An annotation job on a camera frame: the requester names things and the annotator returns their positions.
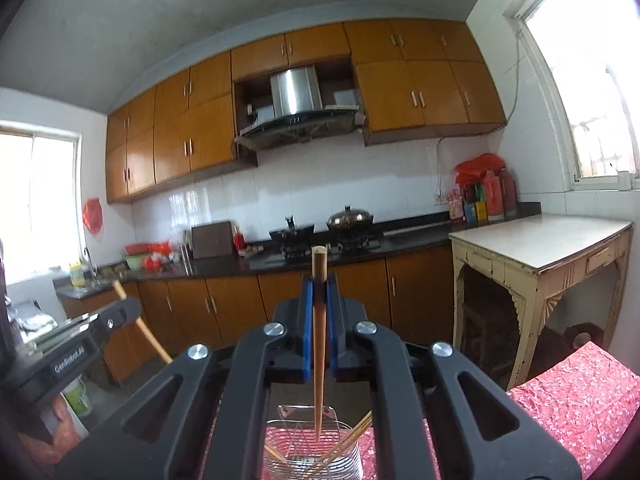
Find wooden chopstick eight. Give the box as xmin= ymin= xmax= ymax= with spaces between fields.
xmin=264 ymin=443 xmax=288 ymax=466

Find wooden chopstick nine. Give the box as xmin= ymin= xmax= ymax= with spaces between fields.
xmin=303 ymin=411 xmax=372 ymax=479

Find red plastic bag on wall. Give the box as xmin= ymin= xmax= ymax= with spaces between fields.
xmin=81 ymin=197 xmax=103 ymax=235

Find wooden chopstick six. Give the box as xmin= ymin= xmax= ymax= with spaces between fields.
xmin=311 ymin=246 xmax=328 ymax=440

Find upper wooden cabinets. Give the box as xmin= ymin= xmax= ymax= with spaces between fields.
xmin=105 ymin=18 xmax=506 ymax=203

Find right window frame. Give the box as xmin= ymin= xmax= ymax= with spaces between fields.
xmin=511 ymin=0 xmax=639 ymax=190

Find wooden cabinets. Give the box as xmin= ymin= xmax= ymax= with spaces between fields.
xmin=105 ymin=18 xmax=506 ymax=203
xmin=58 ymin=244 xmax=457 ymax=384

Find lidded wok right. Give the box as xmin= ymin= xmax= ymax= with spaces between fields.
xmin=326 ymin=206 xmax=373 ymax=244

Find cream wooden side table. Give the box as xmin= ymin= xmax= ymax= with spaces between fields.
xmin=449 ymin=214 xmax=632 ymax=388

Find gas stove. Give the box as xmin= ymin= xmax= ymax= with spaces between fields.
xmin=271 ymin=238 xmax=384 ymax=264

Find red thermos pair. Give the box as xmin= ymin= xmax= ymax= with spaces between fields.
xmin=483 ymin=168 xmax=518 ymax=223

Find wire utensil holder basket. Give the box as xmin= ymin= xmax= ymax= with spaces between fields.
xmin=262 ymin=404 xmax=363 ymax=479

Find lower wooden cabinets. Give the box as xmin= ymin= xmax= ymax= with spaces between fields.
xmin=58 ymin=244 xmax=457 ymax=384

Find red bottle on counter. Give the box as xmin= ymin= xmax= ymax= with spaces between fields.
xmin=232 ymin=226 xmax=246 ymax=255

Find steel range hood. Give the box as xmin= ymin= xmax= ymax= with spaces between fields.
xmin=234 ymin=60 xmax=366 ymax=152

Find dark cutting board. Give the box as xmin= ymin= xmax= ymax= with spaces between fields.
xmin=191 ymin=221 xmax=234 ymax=259

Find red floral tablecloth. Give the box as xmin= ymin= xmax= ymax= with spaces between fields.
xmin=196 ymin=340 xmax=640 ymax=480

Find wooden chopstick five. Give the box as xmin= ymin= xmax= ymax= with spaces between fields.
xmin=112 ymin=281 xmax=172 ymax=364

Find black wok left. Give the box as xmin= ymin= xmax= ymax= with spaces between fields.
xmin=269 ymin=217 xmax=314 ymax=252

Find yellow detergent bottle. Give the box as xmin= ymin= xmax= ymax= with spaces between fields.
xmin=68 ymin=261 xmax=86 ymax=287

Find green and red basins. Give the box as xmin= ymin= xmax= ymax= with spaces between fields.
xmin=125 ymin=240 xmax=171 ymax=271

